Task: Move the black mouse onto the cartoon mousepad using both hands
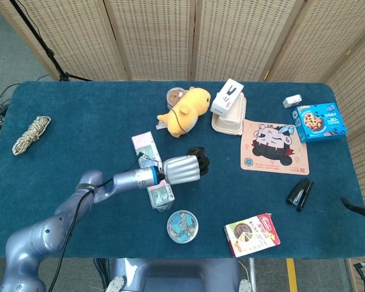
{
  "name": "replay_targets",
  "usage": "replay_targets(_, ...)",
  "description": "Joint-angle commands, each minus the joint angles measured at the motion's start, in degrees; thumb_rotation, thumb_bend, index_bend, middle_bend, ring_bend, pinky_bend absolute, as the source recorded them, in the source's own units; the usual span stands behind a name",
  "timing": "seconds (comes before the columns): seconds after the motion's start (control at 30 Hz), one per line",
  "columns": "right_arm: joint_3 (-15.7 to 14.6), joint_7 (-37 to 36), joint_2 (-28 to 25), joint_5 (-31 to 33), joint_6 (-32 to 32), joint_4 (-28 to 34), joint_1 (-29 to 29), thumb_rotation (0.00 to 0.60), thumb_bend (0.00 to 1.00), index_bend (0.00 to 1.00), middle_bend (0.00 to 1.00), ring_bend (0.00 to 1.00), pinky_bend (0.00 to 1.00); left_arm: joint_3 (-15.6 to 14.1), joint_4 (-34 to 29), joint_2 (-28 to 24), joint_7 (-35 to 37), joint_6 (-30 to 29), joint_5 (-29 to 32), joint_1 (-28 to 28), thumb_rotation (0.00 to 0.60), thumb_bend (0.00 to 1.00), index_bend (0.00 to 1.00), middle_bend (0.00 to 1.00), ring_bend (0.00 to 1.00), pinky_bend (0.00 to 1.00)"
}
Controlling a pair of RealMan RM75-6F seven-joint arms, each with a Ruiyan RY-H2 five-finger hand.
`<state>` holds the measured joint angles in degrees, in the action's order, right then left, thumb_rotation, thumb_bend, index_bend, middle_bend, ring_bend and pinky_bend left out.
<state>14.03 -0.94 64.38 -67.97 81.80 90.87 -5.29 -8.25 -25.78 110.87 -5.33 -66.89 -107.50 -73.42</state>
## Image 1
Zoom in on woven folding screen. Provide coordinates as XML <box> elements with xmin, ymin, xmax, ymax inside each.
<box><xmin>0</xmin><ymin>0</ymin><xmax>365</xmax><ymax>292</ymax></box>

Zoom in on blue table carpet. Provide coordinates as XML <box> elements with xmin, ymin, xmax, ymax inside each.
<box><xmin>0</xmin><ymin>80</ymin><xmax>365</xmax><ymax>259</ymax></box>

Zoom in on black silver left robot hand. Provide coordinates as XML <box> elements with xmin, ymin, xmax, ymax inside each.
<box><xmin>161</xmin><ymin>151</ymin><xmax>211</xmax><ymax>186</ymax></box>

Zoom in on blue cookie box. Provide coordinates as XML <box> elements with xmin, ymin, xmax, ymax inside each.
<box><xmin>290</xmin><ymin>102</ymin><xmax>349</xmax><ymax>144</ymax></box>

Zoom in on black stapler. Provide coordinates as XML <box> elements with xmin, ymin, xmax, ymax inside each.
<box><xmin>285</xmin><ymin>178</ymin><xmax>315</xmax><ymax>212</ymax></box>

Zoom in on metal table leg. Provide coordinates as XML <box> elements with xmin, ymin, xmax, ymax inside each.
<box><xmin>248</xmin><ymin>258</ymin><xmax>257</xmax><ymax>292</ymax></box>

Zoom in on black cables under table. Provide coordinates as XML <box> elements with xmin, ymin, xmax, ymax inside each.
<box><xmin>92</xmin><ymin>257</ymin><xmax>110</xmax><ymax>292</ymax></box>

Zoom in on pink cartoon mouse pad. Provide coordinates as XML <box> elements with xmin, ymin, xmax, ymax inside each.
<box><xmin>240</xmin><ymin>119</ymin><xmax>310</xmax><ymax>176</ymax></box>

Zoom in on yellow plush toy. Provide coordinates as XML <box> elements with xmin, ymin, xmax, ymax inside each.
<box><xmin>155</xmin><ymin>86</ymin><xmax>212</xmax><ymax>138</ymax></box>

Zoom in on white box with black print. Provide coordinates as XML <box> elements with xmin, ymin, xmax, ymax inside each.
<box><xmin>210</xmin><ymin>78</ymin><xmax>245</xmax><ymax>117</ymax></box>

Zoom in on round brown snack jar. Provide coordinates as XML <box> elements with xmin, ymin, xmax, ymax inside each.
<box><xmin>166</xmin><ymin>86</ymin><xmax>188</xmax><ymax>111</ymax></box>

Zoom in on clear tub of binder clips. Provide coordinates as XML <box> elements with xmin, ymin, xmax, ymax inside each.
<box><xmin>166</xmin><ymin>209</ymin><xmax>199</xmax><ymax>244</ymax></box>

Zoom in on beige lunch container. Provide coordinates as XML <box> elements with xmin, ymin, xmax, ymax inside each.
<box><xmin>211</xmin><ymin>92</ymin><xmax>247</xmax><ymax>136</ymax></box>

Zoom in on long pack of tissue packets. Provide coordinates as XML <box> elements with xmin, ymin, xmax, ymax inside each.
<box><xmin>131</xmin><ymin>131</ymin><xmax>176</xmax><ymax>213</ymax></box>

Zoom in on small white charger box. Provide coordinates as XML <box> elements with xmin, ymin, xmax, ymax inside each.
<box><xmin>282</xmin><ymin>94</ymin><xmax>302</xmax><ymax>108</ymax></box>

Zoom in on red white snack packet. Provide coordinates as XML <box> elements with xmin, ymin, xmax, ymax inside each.
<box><xmin>223</xmin><ymin>212</ymin><xmax>281</xmax><ymax>258</ymax></box>

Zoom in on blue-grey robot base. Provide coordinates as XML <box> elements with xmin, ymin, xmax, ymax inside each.
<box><xmin>105</xmin><ymin>257</ymin><xmax>253</xmax><ymax>292</ymax></box>

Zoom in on coiled beige rope bundle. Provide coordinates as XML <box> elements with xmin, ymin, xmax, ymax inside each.
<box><xmin>12</xmin><ymin>116</ymin><xmax>52</xmax><ymax>156</ymax></box>

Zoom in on black computer mouse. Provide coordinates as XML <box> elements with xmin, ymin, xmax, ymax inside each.
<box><xmin>186</xmin><ymin>147</ymin><xmax>206</xmax><ymax>159</ymax></box>

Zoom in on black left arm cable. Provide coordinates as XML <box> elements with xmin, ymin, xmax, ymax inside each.
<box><xmin>47</xmin><ymin>151</ymin><xmax>153</xmax><ymax>292</ymax></box>

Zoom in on black tripod stand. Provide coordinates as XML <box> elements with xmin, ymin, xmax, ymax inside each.
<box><xmin>9</xmin><ymin>0</ymin><xmax>94</xmax><ymax>82</ymax></box>

